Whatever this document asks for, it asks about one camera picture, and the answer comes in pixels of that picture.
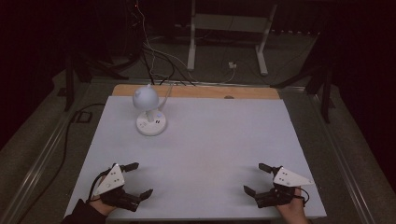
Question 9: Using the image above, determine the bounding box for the metal frame rail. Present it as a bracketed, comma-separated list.
[0, 81, 94, 224]
[306, 91, 379, 224]

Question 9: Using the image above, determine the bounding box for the white metal stand frame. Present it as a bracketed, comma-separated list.
[186, 0, 278, 77]

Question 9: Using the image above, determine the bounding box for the person's right hand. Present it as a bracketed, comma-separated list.
[276, 187, 309, 224]

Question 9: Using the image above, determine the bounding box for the black tripod stand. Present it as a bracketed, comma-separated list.
[270, 60, 336, 124]
[63, 50, 130, 112]

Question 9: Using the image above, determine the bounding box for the person's left hand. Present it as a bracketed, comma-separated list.
[90, 196, 118, 217]

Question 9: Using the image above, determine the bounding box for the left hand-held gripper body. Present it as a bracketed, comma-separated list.
[92, 163, 142, 213]

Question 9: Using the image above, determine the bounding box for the translucent white lamp cable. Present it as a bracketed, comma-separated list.
[158, 83, 175, 112]

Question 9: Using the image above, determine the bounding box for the white floor cable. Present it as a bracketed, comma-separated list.
[135, 0, 237, 86]

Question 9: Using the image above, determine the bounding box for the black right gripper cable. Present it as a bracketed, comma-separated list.
[298, 187, 311, 207]

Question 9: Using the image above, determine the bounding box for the white cat-ear desk lamp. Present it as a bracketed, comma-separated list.
[132, 83, 168, 137]

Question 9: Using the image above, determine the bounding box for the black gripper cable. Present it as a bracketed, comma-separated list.
[298, 187, 311, 207]
[88, 169, 112, 203]

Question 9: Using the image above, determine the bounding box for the long black floor cable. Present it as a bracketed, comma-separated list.
[17, 103, 106, 224]

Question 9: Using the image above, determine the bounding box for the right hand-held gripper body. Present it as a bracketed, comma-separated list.
[254, 166, 315, 209]

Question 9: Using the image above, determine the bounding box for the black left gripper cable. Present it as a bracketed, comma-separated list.
[88, 169, 112, 203]

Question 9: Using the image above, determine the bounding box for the white table mat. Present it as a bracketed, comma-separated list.
[64, 95, 328, 220]

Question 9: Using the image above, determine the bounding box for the black floor cable bundle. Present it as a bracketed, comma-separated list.
[140, 43, 196, 87]

